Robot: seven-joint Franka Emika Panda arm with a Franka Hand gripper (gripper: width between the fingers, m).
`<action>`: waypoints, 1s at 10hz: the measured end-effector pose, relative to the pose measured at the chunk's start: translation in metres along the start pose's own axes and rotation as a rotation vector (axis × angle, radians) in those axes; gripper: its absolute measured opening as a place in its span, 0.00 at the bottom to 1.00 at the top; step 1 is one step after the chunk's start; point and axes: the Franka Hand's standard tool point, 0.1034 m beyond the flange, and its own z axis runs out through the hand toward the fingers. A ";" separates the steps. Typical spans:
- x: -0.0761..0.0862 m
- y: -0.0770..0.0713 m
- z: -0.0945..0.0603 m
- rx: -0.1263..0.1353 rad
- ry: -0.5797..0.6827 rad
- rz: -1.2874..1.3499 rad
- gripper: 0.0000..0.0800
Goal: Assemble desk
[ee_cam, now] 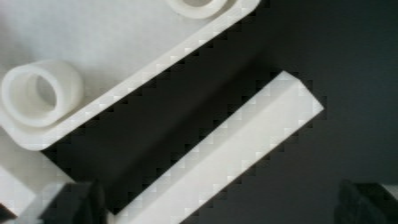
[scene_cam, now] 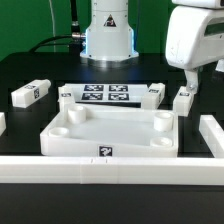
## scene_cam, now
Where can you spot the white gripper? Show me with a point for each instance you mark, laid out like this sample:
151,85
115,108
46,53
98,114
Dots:
195,37

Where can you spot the white desk tabletop tray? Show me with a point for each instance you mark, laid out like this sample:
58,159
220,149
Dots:
88,130

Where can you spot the white fence right bar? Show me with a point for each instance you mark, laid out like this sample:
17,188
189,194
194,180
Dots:
213,135

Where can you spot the white fence bar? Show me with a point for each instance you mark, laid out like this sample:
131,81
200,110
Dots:
2,123
177,171
213,135

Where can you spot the white fiducial marker sheet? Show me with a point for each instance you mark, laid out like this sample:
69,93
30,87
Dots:
104,93

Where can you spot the white fence front bar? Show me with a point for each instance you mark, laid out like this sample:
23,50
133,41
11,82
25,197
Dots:
177,171

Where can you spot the white fence left bar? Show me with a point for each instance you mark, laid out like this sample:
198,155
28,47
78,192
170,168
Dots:
2,123

